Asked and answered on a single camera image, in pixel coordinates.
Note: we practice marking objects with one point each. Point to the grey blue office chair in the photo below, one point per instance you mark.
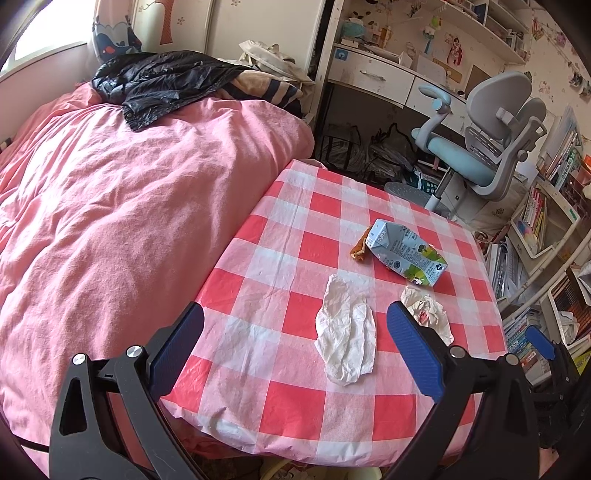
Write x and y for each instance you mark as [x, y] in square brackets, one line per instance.
[498, 99]

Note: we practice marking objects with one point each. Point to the teal plastic container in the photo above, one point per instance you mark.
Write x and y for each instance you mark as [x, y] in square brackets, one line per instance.
[353, 28]

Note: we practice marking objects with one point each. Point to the grey footrest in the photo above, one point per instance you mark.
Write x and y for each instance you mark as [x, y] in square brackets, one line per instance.
[406, 191]

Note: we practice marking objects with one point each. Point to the black shiny jacket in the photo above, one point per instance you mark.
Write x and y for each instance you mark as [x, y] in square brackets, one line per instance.
[152, 78]

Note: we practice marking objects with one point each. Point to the row of upright books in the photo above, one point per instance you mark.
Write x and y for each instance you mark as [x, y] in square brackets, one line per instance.
[561, 159]

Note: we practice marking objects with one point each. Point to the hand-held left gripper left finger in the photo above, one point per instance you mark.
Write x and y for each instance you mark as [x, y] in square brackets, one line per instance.
[178, 353]

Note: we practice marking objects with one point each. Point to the window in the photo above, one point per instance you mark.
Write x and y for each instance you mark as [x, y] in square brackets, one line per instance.
[55, 27]

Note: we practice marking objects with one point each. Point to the pile of colourful workbooks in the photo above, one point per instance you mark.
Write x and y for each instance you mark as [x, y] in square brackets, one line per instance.
[521, 341]

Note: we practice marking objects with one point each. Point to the cream canvas bag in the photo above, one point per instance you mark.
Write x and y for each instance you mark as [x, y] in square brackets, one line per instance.
[268, 53]

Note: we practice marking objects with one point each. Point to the white bookshelf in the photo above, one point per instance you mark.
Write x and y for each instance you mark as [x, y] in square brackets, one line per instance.
[554, 226]

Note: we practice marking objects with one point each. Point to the white desk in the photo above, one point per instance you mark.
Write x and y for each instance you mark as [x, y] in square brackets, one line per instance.
[392, 64]

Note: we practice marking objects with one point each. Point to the clear plastic bag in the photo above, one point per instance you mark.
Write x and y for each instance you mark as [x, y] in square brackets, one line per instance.
[390, 154]
[344, 147]

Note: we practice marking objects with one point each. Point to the blue green milk carton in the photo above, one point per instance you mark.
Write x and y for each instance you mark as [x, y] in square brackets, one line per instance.
[401, 251]

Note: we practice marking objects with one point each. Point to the pink blanket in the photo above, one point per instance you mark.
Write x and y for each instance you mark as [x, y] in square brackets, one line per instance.
[115, 221]

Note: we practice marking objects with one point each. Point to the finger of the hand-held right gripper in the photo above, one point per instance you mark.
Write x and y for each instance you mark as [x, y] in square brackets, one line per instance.
[540, 340]

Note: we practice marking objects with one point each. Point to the white tissue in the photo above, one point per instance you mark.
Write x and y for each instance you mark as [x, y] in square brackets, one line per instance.
[429, 314]
[344, 337]

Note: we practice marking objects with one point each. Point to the person's right forearm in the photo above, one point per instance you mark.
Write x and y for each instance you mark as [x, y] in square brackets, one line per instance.
[551, 468]

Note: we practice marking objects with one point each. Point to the white storage bin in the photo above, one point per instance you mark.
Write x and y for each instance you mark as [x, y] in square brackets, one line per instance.
[568, 314]

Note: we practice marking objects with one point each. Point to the orange snack wrapper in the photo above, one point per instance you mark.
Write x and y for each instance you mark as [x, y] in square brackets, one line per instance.
[358, 251]

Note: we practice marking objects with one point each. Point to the cream tote bag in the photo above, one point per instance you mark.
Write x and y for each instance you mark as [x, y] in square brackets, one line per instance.
[498, 217]

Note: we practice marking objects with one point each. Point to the stack of papers and books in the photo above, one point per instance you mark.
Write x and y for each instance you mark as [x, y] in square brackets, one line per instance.
[503, 272]

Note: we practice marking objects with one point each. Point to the pink printed curtain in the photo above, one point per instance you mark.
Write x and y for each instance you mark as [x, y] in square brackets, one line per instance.
[115, 41]

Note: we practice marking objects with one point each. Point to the white wardrobe tree print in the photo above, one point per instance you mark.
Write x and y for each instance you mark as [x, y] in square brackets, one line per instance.
[240, 23]

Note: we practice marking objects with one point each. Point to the white wall shelf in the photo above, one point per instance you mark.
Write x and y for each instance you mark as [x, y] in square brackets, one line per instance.
[489, 27]

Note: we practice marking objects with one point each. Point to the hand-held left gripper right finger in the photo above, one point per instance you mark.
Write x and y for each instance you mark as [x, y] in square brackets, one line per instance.
[415, 353]

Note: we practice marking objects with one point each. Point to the blue patterned box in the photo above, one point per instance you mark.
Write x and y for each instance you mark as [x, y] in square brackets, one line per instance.
[427, 182]

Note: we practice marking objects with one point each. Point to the beige dark striped cloth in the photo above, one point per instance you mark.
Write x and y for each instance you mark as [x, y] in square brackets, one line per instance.
[272, 90]

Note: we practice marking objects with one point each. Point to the red white checkered tablecloth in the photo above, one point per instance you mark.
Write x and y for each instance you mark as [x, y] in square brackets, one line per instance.
[286, 406]

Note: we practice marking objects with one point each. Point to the white desk drawer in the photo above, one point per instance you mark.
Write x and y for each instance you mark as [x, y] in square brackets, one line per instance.
[369, 87]
[457, 115]

